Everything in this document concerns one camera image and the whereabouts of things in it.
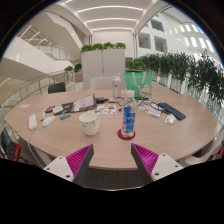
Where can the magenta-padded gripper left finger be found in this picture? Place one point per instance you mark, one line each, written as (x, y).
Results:
(79, 160)

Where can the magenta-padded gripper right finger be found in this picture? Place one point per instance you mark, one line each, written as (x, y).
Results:
(147, 159)

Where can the clear blue-labelled water bottle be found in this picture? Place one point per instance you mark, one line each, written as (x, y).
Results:
(128, 118)

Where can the flat round red coaster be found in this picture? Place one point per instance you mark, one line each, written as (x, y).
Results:
(119, 134)

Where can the white patterned mug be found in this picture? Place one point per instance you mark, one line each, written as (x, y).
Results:
(89, 122)

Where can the small teal stick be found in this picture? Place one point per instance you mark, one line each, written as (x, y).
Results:
(65, 116)

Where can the small clear plastic packet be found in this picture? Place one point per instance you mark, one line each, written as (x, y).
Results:
(170, 119)

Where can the white flat packet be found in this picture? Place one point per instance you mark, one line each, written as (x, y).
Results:
(154, 112)

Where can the white computer mouse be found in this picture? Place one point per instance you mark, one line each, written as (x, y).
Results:
(48, 121)

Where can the black flat tablet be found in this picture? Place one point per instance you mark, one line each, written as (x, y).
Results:
(67, 107)

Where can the small white box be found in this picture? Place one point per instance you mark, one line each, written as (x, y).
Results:
(57, 109)

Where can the small white adapter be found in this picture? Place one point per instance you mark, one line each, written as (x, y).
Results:
(42, 116)

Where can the open paper booklet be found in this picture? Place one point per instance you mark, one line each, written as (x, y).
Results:
(83, 102)

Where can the colourful printed leaflet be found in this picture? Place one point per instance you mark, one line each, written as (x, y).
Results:
(106, 109)

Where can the small dark red case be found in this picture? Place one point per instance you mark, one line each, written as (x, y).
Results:
(50, 108)

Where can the white power strip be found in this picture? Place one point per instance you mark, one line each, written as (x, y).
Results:
(32, 122)

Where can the small black box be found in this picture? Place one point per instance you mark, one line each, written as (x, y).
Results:
(101, 99)

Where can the green tote bag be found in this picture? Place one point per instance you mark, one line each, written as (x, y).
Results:
(138, 85)

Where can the black office chair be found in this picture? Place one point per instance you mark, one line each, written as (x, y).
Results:
(56, 87)

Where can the white chair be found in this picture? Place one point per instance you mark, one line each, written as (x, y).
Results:
(101, 83)

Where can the glass balustrade with handrail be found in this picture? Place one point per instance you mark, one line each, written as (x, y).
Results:
(26, 90)

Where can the small potted green plants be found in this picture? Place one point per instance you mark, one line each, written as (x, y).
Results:
(72, 70)

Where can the row of tall green plants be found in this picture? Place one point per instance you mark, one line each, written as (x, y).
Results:
(186, 73)

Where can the wooden planter with greenery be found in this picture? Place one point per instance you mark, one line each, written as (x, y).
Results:
(135, 65)

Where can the white cabinet topped with plants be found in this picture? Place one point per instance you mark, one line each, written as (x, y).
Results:
(103, 65)

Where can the ceiling light strips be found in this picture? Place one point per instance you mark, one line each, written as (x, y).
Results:
(111, 18)

